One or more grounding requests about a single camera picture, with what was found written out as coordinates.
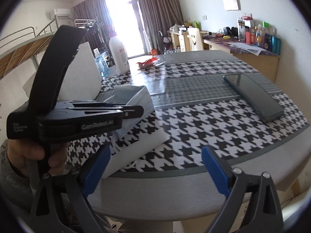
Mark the blue face mask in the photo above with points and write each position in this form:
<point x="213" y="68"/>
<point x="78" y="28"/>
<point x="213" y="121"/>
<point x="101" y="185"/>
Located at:
<point x="136" y="97"/>

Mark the metal bunk bed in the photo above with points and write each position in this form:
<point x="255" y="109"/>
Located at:
<point x="85" y="24"/>
<point x="24" y="53"/>

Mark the houndstooth tablecloth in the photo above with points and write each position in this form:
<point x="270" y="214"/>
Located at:
<point x="206" y="126"/>

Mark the white foam box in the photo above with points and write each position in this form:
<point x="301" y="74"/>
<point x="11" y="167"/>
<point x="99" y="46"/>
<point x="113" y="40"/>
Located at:
<point x="82" y="77"/>

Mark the brown curtain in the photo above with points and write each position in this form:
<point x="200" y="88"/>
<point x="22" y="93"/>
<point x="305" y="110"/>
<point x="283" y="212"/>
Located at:
<point x="85" y="9"/>
<point x="158" y="12"/>

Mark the wooden desk with patterned top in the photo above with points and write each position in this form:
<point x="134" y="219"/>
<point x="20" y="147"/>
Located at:
<point x="262" y="63"/>

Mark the green bag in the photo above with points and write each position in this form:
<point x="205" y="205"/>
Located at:
<point x="196" y="24"/>

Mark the dark smartphone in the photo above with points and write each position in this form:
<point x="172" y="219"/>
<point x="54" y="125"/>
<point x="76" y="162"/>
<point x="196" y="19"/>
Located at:
<point x="255" y="94"/>

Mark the red snack packet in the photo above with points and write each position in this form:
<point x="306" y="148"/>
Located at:
<point x="145" y="63"/>

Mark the printed papers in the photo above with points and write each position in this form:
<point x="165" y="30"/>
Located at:
<point x="245" y="47"/>

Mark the hanging dark clothes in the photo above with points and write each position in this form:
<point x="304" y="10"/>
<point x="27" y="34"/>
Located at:
<point x="96" y="29"/>

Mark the white smiley chair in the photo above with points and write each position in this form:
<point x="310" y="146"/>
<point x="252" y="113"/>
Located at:
<point x="194" y="40"/>

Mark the white plastic bottle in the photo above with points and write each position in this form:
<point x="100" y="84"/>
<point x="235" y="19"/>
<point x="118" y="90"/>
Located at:
<point x="119" y="53"/>

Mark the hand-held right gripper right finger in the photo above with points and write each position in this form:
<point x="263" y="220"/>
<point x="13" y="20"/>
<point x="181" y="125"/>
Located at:
<point x="216" y="170"/>

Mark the glass balcony door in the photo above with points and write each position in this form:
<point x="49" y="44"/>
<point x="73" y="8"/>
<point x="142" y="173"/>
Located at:
<point x="124" y="17"/>

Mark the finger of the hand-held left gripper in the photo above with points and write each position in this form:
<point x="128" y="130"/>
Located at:
<point x="133" y="112"/>

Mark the person's left hand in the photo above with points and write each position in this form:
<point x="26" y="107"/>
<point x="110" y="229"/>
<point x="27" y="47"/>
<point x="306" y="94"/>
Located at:
<point x="55" y="161"/>

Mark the light wooden desk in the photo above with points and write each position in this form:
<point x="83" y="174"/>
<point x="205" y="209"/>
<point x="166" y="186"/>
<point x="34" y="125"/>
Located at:
<point x="177" y="38"/>

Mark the white wall socket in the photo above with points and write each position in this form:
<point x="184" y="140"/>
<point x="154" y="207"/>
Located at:
<point x="247" y="14"/>

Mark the row of bottles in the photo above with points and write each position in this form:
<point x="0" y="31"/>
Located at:
<point x="267" y="41"/>

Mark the white foam sheet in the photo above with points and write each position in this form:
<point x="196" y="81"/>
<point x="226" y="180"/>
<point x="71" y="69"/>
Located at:
<point x="136" y="150"/>

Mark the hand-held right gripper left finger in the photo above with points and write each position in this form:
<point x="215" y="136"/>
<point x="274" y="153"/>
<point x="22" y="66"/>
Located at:
<point x="96" y="172"/>

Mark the white air conditioner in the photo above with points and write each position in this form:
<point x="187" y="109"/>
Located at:
<point x="62" y="12"/>

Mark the clear blue water bottle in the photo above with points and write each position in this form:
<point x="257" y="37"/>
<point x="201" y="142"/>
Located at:
<point x="102" y="64"/>

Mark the orange bag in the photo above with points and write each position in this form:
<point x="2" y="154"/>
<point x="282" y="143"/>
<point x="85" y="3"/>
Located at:
<point x="154" y="51"/>

